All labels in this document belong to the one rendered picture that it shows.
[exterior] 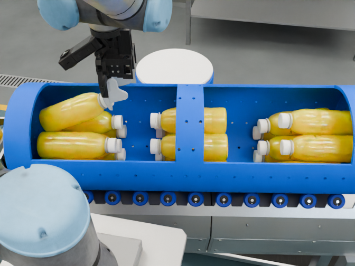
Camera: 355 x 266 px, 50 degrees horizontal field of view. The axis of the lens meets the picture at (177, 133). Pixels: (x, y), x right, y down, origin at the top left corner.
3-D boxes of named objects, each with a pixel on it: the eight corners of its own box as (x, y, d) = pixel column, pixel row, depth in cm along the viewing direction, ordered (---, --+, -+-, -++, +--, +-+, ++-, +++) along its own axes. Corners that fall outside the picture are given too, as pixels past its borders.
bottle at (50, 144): (44, 161, 98) (111, 162, 98) (34, 153, 92) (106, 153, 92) (47, 136, 101) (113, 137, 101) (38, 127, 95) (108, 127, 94)
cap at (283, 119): (284, 114, 99) (277, 114, 98) (289, 112, 95) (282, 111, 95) (284, 129, 98) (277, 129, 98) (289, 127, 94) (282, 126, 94)
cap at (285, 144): (289, 158, 94) (281, 158, 94) (286, 149, 98) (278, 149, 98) (291, 145, 92) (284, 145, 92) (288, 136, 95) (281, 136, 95)
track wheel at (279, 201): (289, 192, 100) (287, 190, 102) (272, 192, 100) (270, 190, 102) (288, 209, 100) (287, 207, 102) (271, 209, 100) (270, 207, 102)
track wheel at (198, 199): (204, 191, 100) (204, 189, 102) (187, 190, 100) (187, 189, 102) (204, 207, 101) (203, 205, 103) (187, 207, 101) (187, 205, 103)
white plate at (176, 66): (124, 83, 129) (124, 86, 129) (203, 96, 123) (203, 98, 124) (150, 44, 148) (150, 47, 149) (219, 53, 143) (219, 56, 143)
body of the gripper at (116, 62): (133, 82, 85) (127, 34, 77) (95, 82, 85) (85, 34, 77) (137, 64, 91) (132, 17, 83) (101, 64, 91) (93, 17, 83)
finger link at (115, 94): (129, 115, 90) (125, 80, 85) (104, 115, 90) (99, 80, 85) (130, 109, 93) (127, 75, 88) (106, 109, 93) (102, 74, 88)
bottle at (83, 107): (52, 139, 99) (110, 119, 94) (35, 122, 94) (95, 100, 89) (57, 120, 103) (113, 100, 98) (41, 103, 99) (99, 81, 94)
